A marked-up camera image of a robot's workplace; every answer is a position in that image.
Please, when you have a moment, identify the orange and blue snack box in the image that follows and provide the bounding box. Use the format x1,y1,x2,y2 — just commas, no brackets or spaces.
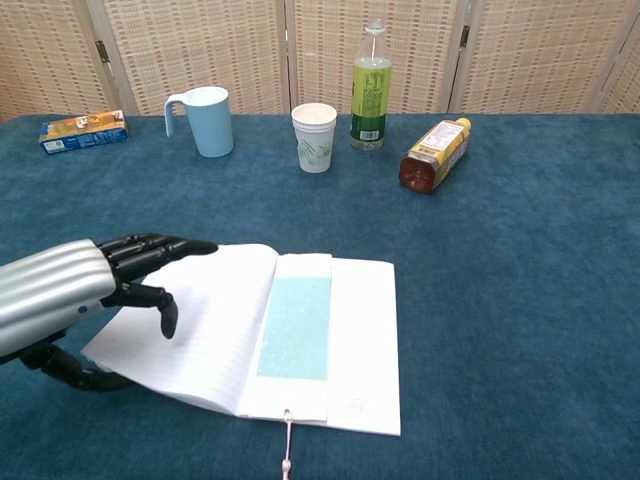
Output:
38,109,130,156

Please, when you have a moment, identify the dark blue table cloth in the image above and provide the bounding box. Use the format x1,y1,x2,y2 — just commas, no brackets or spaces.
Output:
0,112,640,480

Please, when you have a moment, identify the green tea plastic bottle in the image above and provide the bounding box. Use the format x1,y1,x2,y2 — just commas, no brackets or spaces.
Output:
349,18,393,151

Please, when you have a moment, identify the white paper cup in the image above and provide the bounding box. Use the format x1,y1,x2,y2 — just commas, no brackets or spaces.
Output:
291,102,338,174

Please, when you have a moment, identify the amber bottle with yellow cap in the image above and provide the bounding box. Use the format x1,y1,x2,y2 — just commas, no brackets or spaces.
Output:
398,117,473,195

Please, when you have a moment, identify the woven folding screen panel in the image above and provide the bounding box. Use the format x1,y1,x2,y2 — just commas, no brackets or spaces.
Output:
0,0,139,126
284,0,474,115
447,0,640,115
84,0,299,116
597,29,640,115

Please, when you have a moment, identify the light blue plastic mug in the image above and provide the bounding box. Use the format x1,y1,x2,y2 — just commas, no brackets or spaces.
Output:
164,86,235,159

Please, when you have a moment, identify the light blue bookmark with tassel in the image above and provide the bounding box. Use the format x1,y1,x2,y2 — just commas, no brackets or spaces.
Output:
247,253,334,480

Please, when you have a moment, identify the white notebook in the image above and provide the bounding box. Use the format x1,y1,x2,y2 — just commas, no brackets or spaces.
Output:
80,243,403,437

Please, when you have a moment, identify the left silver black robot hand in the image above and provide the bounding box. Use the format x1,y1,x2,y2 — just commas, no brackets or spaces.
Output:
0,232,220,394

